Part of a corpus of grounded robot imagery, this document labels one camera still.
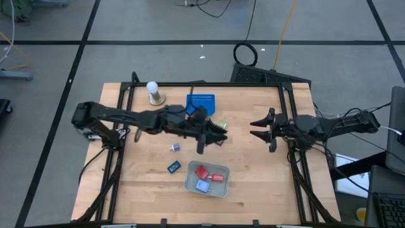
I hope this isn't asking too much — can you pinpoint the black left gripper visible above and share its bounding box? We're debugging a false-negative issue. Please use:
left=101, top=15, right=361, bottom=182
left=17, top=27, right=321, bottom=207
left=185, top=109, right=228, bottom=155

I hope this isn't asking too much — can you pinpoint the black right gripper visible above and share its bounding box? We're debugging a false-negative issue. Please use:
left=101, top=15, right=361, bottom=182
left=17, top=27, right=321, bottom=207
left=249, top=108, right=295, bottom=153

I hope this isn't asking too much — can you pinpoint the large red square charger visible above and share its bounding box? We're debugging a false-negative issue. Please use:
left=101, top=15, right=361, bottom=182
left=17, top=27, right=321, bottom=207
left=194, top=165, right=209, bottom=181

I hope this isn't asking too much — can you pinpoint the light blue plug charger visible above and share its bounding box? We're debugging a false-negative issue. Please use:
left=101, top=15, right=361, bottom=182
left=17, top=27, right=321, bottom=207
left=195, top=179, right=211, bottom=194

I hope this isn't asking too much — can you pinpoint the blue plastic mesh basket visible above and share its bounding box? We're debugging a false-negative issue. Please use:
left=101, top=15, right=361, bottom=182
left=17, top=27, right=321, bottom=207
left=185, top=94, right=216, bottom=117

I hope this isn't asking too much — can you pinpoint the black mesh panel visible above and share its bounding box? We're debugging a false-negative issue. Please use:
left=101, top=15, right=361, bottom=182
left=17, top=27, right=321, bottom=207
left=230, top=62, right=313, bottom=89

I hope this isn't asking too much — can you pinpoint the grey plastic tray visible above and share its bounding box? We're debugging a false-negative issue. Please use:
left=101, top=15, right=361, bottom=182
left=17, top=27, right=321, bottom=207
left=183, top=160, right=231, bottom=199

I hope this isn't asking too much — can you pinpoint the black desk leg bar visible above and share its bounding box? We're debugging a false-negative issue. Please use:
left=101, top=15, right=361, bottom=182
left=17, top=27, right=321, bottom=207
left=328, top=151, right=387, bottom=182

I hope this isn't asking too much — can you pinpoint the white paper sheet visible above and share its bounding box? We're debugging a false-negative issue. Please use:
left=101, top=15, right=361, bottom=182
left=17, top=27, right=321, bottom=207
left=334, top=153, right=370, bottom=199

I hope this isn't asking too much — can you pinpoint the yellow cup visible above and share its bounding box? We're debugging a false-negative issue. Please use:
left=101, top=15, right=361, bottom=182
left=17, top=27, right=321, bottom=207
left=356, top=207, right=368, bottom=224

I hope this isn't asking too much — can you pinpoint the grey monitor back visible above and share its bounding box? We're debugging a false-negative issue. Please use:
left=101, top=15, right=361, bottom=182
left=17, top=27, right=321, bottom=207
left=385, top=85, right=405, bottom=177

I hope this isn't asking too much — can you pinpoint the grey laptop with keyboard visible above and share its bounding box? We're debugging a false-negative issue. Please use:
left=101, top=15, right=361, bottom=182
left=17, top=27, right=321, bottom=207
left=364, top=164, right=405, bottom=228

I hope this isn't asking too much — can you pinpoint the grey metal stand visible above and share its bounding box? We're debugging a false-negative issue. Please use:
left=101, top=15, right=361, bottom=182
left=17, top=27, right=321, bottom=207
left=0, top=69, right=34, bottom=82

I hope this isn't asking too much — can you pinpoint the black floor equipment foot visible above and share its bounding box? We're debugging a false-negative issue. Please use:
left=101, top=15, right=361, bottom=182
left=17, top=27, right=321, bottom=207
left=0, top=99, right=13, bottom=124

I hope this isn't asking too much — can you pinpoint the green bag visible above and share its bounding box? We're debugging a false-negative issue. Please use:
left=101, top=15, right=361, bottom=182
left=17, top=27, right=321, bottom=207
left=0, top=0, right=34, bottom=22

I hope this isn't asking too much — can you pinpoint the black hanging cable with coil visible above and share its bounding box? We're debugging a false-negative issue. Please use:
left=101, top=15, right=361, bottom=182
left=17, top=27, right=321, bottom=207
left=232, top=0, right=259, bottom=67

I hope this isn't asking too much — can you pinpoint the yellow hanging cable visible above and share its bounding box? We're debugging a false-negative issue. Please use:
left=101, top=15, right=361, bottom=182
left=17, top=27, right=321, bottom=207
left=272, top=0, right=298, bottom=71

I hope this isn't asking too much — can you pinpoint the white charging cable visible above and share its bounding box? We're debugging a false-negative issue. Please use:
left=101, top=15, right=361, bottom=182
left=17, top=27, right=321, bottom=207
left=379, top=125, right=403, bottom=136

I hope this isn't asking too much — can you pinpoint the white floor cable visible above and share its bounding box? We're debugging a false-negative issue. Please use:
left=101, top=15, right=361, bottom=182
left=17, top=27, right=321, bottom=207
left=0, top=0, right=16, bottom=64

